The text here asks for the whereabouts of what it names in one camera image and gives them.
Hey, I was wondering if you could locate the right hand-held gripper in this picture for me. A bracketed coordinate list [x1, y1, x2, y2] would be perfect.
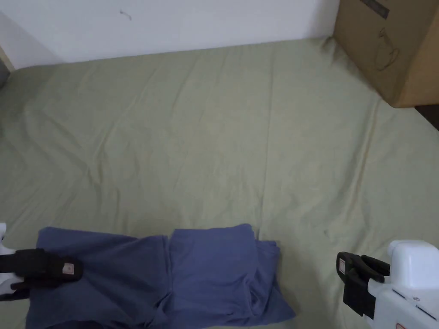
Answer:
[335, 239, 439, 329]

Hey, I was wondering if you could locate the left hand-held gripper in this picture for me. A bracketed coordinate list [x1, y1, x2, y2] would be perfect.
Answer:
[0, 222, 85, 302]

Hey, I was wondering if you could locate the dark blue shirt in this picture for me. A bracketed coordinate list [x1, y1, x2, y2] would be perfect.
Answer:
[25, 223, 297, 329]

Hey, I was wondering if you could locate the bed with pale green sheet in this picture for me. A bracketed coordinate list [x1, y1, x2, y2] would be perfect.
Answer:
[0, 36, 439, 329]

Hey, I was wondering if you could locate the brown cardboard carton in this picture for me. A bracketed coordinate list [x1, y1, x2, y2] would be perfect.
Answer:
[332, 0, 439, 109]

